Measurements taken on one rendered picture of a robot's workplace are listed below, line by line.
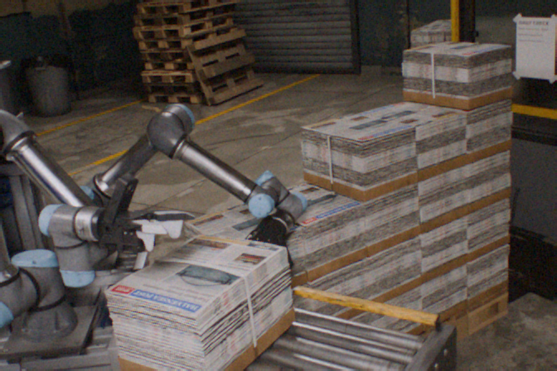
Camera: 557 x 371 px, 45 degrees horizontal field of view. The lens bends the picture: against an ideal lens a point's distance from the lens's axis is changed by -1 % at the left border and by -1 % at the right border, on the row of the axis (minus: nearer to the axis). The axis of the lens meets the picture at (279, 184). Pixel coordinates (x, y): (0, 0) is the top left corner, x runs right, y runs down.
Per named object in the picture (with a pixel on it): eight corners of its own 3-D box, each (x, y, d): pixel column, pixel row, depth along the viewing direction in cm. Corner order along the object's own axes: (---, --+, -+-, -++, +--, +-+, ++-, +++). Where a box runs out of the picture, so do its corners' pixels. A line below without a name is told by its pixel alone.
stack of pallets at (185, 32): (198, 84, 1008) (186, -6, 966) (252, 84, 963) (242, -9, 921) (141, 104, 900) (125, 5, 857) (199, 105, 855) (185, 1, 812)
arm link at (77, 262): (112, 270, 162) (104, 228, 158) (83, 291, 152) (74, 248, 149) (85, 267, 165) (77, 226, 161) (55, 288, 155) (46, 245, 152)
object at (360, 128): (300, 129, 274) (300, 126, 273) (353, 114, 289) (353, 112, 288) (360, 144, 245) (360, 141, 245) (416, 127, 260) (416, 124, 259)
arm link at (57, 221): (62, 231, 159) (55, 198, 156) (99, 234, 155) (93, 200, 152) (40, 244, 152) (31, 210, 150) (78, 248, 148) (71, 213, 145)
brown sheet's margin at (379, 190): (302, 180, 281) (302, 171, 280) (355, 163, 296) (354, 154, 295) (364, 201, 251) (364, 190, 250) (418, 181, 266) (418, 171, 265)
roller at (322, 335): (266, 325, 191) (264, 310, 189) (423, 365, 166) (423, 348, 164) (256, 334, 187) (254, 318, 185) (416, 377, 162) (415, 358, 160)
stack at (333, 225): (208, 404, 279) (180, 220, 252) (409, 305, 339) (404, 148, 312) (259, 454, 248) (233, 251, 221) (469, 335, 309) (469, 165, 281)
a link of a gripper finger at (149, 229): (169, 254, 136) (146, 245, 143) (167, 226, 135) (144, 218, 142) (156, 257, 134) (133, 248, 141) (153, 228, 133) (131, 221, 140)
